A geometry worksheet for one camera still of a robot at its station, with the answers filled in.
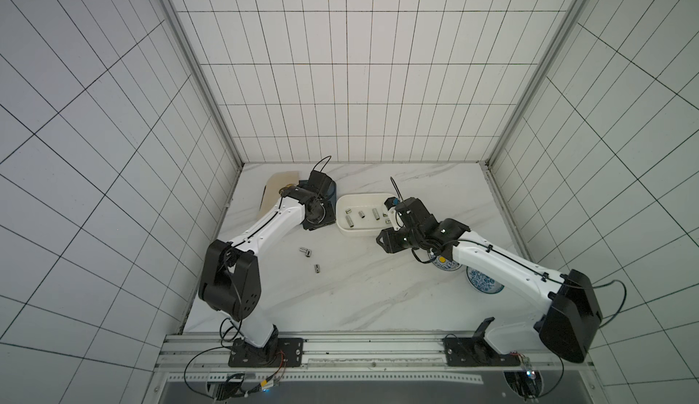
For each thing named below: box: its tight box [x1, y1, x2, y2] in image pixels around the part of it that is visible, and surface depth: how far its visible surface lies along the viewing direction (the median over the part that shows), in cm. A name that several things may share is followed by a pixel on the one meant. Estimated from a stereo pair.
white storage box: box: [335, 192, 398, 237], surface depth 103 cm
